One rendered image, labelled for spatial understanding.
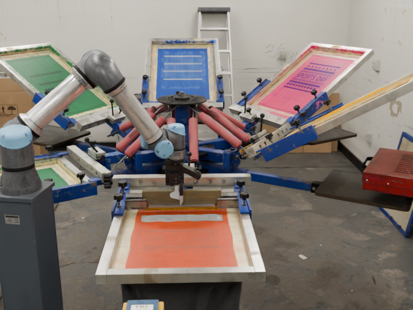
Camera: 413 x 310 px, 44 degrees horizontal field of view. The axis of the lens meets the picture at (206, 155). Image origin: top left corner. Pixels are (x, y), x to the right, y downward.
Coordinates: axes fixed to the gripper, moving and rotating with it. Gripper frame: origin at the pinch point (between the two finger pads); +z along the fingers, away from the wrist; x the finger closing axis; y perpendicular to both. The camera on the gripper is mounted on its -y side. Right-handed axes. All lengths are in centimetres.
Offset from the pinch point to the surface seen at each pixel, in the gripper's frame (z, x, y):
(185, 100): -31, -76, -2
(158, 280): 4, 60, 8
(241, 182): -5.0, -8.8, -28.0
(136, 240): 5.3, 28.4, 18.4
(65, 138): 6, -127, 81
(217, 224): 5.3, 15.1, -15.1
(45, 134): 6, -139, 98
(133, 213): 5.3, 1.7, 22.0
